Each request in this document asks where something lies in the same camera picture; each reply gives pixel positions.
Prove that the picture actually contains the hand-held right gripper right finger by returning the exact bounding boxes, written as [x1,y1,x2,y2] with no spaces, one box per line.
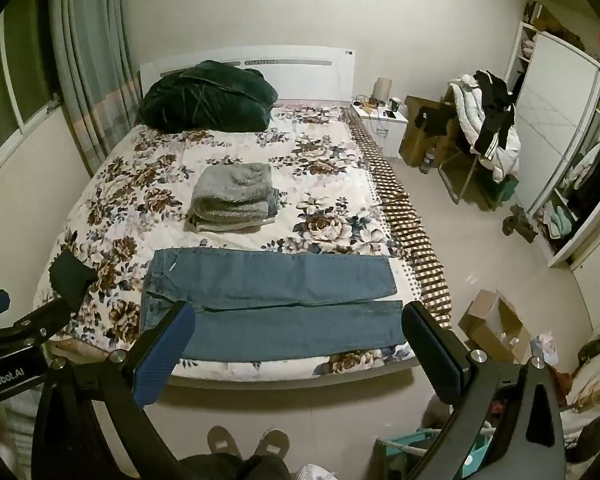
[401,302,567,480]

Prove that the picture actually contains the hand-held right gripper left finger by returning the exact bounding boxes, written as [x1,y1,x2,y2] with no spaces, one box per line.
[32,301,197,480]

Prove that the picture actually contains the blue jeans pants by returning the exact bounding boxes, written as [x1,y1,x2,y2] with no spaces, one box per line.
[140,247,406,363]

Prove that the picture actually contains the dark cloth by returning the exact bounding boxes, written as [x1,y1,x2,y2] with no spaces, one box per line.
[48,250,99,312]

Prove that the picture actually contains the open cardboard box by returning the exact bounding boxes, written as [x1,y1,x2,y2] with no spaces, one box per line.
[457,290,532,364]

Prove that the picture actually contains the teal rack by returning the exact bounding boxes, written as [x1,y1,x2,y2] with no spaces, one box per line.
[375,427,492,480]

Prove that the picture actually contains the grey slipper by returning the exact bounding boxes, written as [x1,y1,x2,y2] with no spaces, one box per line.
[255,428,292,459]
[207,425,244,459]

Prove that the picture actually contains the pink white bag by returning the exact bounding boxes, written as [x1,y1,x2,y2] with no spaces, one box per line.
[530,332,559,367]

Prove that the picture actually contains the brown checked bed cover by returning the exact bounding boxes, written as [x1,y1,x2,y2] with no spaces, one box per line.
[347,107,453,331]

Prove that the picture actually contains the dark floor object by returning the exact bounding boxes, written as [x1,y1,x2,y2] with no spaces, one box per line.
[502,205,539,244]

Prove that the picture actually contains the green storage box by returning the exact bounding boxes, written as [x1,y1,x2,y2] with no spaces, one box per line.
[490,180,519,202]

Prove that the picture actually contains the stack of folded grey clothes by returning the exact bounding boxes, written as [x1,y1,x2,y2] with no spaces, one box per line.
[186,162,282,233]

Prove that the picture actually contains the folded teal clothes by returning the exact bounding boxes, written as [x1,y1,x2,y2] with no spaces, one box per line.
[544,204,577,241]

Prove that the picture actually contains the floral bed sheet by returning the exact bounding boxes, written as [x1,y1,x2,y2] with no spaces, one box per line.
[32,102,453,391]

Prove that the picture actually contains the tall brown cardboard box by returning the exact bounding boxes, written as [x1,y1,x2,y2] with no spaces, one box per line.
[399,94,462,168]

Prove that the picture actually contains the white framed window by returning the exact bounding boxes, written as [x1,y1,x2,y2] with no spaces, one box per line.
[0,0,63,171]

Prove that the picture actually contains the white nightstand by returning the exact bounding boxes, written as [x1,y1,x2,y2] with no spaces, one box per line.
[352,105,410,158]

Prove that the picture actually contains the black garment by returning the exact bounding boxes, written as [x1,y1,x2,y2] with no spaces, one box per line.
[414,105,455,137]

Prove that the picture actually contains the white puffer jacket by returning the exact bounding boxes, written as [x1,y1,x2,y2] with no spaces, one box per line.
[448,74,522,184]

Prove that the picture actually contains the black striped track clothing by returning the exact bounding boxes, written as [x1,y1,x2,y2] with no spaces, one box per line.
[472,70,517,157]

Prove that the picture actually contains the grey-blue curtain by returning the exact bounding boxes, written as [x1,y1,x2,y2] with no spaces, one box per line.
[50,0,143,176]

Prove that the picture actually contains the dark green duvet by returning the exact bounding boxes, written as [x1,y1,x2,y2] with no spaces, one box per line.
[137,60,279,133]

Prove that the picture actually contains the beige table lamp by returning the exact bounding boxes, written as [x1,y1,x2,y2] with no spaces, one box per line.
[372,77,392,107]

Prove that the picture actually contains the white wardrobe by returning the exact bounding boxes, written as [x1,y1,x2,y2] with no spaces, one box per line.
[505,0,600,268]

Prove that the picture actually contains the white bed headboard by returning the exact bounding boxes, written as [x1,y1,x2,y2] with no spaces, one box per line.
[139,45,357,106]

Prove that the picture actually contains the clutter atop wardrobe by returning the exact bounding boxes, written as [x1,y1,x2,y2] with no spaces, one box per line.
[524,0,587,47]

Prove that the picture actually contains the metal frame chair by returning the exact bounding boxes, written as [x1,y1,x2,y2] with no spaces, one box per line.
[437,150,518,207]

